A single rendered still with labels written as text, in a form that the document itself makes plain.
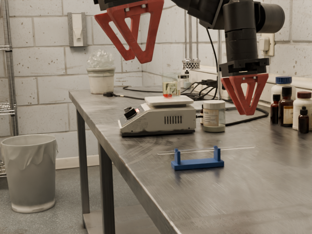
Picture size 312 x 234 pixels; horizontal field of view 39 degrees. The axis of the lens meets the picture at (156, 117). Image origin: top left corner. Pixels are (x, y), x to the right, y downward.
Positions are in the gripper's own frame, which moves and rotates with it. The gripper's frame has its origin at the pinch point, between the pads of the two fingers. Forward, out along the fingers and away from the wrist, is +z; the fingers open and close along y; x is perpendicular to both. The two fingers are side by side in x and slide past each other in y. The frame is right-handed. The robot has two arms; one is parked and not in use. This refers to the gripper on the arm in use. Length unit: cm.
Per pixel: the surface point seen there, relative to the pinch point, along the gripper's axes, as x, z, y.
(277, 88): -25, -3, 44
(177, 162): 13.2, 8.9, 3.8
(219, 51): -18, -17, 77
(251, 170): -0.2, 11.3, 0.2
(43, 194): 65, 50, 189
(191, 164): 10.7, 9.5, 3.2
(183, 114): 5.3, 1.7, 34.1
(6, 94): 95, -13, 269
